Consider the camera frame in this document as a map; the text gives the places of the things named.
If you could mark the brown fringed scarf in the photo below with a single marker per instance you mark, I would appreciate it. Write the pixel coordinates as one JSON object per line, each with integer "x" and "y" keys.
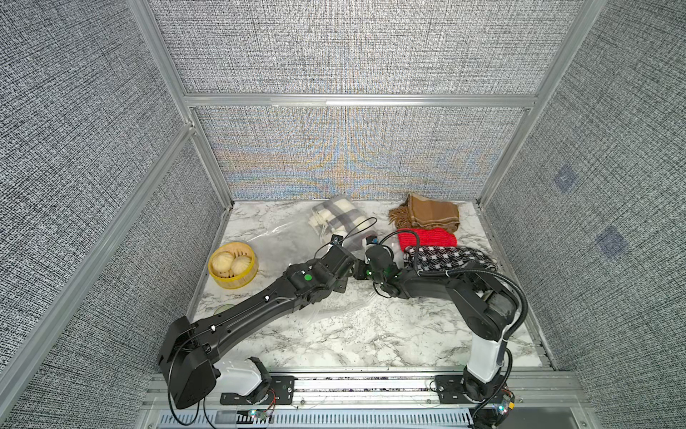
{"x": 418, "y": 212}

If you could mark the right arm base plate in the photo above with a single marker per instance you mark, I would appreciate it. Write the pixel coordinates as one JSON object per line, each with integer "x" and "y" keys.
{"x": 452, "y": 389}

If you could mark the black white knitted scarf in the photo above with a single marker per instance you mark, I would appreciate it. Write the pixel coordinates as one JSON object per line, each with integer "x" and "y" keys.
{"x": 435, "y": 258}

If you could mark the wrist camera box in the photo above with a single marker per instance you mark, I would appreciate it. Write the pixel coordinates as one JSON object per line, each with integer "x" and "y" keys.
{"x": 338, "y": 257}
{"x": 381, "y": 258}

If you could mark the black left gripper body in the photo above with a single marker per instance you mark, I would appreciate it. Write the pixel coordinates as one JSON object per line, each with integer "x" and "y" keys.
{"x": 339, "y": 286}

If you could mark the right white steamed bun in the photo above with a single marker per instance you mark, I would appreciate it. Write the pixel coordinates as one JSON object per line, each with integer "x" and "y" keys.
{"x": 240, "y": 265}

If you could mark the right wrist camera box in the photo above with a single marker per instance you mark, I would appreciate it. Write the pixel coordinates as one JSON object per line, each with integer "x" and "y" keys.
{"x": 381, "y": 258}

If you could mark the white steamed bun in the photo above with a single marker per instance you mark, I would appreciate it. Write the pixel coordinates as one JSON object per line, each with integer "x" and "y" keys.
{"x": 221, "y": 264}
{"x": 240, "y": 265}

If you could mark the left white steamed bun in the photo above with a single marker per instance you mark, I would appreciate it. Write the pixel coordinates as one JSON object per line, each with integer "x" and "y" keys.
{"x": 221, "y": 264}

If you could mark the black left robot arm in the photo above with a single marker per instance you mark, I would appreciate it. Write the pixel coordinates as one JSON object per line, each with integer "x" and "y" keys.
{"x": 190, "y": 350}

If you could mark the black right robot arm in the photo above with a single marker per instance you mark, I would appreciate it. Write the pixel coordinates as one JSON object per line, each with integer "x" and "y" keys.
{"x": 491, "y": 304}

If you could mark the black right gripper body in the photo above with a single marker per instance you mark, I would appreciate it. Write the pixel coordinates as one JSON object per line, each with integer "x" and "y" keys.
{"x": 363, "y": 272}

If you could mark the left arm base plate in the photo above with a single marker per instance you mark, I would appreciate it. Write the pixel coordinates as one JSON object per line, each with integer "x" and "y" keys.
{"x": 278, "y": 390}

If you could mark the aluminium front rail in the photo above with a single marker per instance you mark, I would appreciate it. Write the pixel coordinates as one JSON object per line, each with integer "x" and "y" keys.
{"x": 412, "y": 387}

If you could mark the yellow-rimmed bamboo steamer basket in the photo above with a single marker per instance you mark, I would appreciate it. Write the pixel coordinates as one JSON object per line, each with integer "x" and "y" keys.
{"x": 238, "y": 282}

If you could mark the green glass bowl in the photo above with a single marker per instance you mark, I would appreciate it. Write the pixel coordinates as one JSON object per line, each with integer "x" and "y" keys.
{"x": 223, "y": 309}

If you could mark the red knitted scarf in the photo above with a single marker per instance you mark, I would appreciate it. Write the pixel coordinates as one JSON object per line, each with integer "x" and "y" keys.
{"x": 436, "y": 237}

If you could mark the clear plastic vacuum bag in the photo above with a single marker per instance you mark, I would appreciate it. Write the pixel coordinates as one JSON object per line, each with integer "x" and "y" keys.
{"x": 291, "y": 239}

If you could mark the cream grey plaid scarf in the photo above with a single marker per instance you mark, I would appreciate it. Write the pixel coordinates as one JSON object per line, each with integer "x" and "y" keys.
{"x": 336, "y": 216}

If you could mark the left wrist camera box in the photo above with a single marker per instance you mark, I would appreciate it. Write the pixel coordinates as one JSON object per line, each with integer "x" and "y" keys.
{"x": 338, "y": 257}

